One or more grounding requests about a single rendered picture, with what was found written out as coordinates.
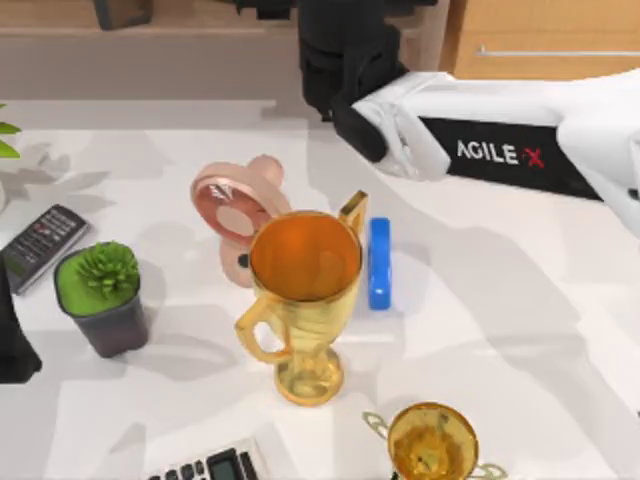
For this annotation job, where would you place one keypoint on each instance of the pink round toy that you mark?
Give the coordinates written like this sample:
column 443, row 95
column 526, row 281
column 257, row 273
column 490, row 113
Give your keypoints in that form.
column 235, row 200

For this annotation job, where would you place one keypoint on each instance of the green plant in grey pot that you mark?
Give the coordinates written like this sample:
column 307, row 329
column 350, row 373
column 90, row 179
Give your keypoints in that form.
column 107, row 300

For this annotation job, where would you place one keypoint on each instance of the green leafy plant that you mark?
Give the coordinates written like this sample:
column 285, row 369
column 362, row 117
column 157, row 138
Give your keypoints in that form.
column 7, row 130

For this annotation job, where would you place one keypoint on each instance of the dark grey box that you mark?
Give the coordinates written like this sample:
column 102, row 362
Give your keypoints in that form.
column 122, row 12

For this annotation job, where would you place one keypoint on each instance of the small gold trophy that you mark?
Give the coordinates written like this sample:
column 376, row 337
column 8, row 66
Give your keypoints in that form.
column 430, row 445

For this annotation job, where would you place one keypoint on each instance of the wooden open shelf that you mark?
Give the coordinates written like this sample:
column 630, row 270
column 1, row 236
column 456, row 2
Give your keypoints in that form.
column 150, row 60

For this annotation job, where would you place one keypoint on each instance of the wooden cupboard door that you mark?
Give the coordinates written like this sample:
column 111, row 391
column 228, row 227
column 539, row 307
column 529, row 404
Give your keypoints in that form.
column 545, row 25

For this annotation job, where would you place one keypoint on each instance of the blue rounded block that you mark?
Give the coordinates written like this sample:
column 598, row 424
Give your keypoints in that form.
column 380, row 265

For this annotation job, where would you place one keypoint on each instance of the large gold trophy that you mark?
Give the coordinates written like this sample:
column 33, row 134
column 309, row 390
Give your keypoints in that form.
column 305, row 305

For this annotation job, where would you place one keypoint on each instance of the black remote control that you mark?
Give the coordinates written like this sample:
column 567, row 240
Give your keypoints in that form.
column 42, row 245

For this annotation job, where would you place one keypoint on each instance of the white and black calculator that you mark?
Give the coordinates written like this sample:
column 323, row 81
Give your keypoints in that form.
column 220, row 462

